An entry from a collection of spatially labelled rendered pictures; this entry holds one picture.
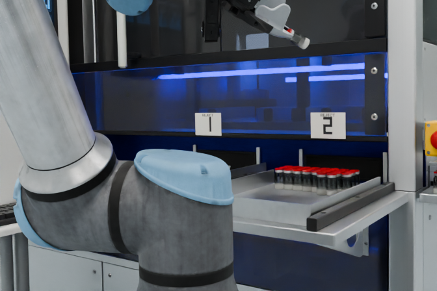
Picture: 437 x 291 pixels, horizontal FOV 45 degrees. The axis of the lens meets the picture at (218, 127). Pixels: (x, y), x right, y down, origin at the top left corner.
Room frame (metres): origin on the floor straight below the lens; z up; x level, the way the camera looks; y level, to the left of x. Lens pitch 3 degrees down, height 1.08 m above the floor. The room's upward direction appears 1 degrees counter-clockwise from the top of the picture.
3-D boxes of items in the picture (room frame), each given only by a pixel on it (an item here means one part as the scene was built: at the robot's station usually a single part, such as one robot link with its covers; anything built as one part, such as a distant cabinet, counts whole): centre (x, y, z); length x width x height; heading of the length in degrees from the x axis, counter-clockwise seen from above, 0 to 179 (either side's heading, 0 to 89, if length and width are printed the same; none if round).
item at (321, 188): (1.09, -0.21, 0.91); 0.02 x 0.02 x 0.05
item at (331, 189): (1.08, -0.23, 0.91); 0.02 x 0.02 x 0.05
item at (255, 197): (1.04, -0.14, 0.90); 0.34 x 0.26 x 0.04; 145
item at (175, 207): (0.64, 0.05, 0.96); 0.13 x 0.12 x 0.14; 74
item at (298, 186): (1.13, -0.20, 0.91); 0.18 x 0.02 x 0.05; 55
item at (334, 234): (1.17, -0.02, 0.87); 0.70 x 0.48 x 0.02; 55
